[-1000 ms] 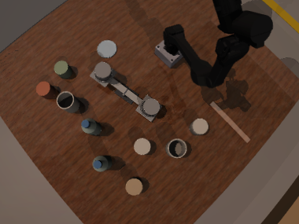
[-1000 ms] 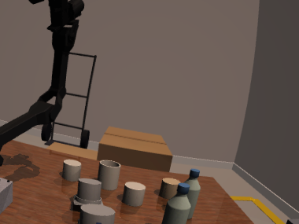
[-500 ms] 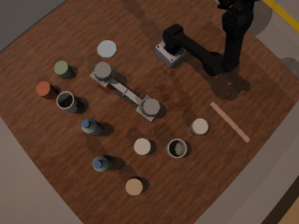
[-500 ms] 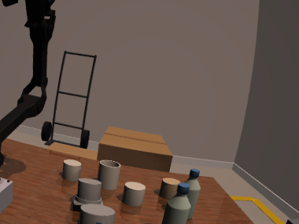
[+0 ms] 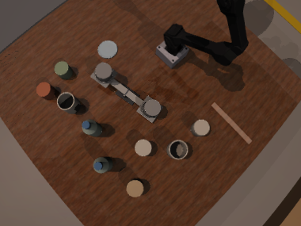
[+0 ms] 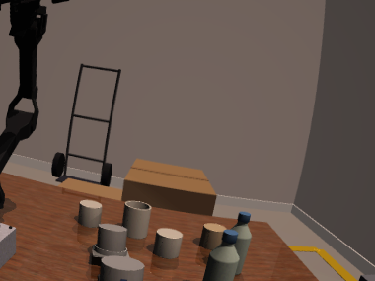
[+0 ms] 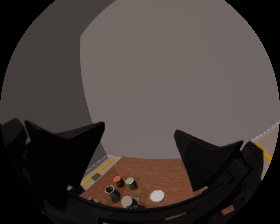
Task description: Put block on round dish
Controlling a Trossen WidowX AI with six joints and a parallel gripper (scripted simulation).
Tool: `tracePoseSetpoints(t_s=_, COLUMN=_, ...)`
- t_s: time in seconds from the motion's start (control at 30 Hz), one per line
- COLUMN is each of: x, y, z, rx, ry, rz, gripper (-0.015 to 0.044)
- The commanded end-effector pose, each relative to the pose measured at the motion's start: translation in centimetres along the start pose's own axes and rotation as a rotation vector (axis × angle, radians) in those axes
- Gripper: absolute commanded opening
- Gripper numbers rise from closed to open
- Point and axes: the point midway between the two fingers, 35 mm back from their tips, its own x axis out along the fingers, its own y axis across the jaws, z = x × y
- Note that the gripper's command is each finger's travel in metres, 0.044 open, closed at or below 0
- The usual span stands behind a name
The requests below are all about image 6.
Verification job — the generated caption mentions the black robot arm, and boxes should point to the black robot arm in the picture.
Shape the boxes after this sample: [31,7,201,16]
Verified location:
[0,0,48,173]

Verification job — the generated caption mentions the brown cylinder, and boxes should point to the brown cylinder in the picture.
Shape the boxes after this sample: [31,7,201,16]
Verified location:
[199,223,227,250]

